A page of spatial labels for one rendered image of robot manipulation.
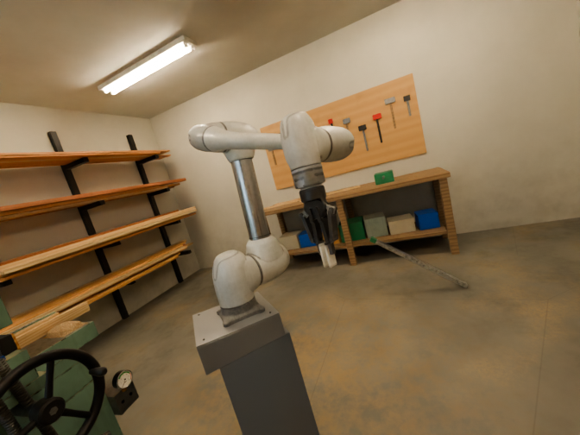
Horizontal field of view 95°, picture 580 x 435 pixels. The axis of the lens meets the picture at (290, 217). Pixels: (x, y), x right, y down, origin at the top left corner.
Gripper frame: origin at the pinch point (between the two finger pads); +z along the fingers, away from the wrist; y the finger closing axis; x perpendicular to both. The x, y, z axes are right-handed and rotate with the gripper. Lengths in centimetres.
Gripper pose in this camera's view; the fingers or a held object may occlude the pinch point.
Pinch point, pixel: (327, 255)
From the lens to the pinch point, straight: 79.6
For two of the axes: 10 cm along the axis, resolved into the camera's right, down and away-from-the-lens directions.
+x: 7.0, -2.3, 6.7
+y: 6.7, -1.2, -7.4
